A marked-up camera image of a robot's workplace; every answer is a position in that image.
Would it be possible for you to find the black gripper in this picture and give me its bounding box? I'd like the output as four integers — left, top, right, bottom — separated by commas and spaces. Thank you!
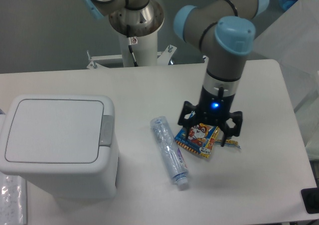
177, 87, 243, 147

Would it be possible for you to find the white push-button trash can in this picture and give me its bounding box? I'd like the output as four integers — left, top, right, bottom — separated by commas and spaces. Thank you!
0, 94, 119, 200

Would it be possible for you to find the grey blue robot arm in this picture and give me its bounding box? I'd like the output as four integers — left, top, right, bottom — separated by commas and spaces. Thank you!
83, 0, 269, 139

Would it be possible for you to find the blue cartoon snack bag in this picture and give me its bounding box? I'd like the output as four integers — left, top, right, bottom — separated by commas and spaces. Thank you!
175, 123, 220, 158

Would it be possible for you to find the torn yellow blue wrapper strip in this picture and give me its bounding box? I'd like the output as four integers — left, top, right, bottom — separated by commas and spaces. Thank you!
214, 139, 241, 149

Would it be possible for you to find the crushed clear plastic bottle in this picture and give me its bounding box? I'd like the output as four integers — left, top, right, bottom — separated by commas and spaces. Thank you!
150, 116, 188, 191

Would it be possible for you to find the translucent white plastic box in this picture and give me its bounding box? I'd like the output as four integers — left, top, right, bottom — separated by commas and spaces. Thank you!
254, 0, 319, 161

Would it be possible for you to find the black device at table edge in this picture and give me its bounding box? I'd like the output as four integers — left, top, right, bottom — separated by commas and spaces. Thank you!
301, 188, 319, 214

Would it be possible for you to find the clear plastic sheet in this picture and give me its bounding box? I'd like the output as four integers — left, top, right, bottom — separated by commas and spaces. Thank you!
0, 173, 27, 225

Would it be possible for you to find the white pedestal base frame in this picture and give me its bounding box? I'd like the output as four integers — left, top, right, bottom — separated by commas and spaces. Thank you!
86, 44, 177, 69

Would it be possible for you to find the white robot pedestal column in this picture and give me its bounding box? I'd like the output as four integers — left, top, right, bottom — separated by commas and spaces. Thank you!
118, 32, 158, 67

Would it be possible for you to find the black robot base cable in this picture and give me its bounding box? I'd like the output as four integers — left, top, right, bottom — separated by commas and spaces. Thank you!
125, 24, 139, 67

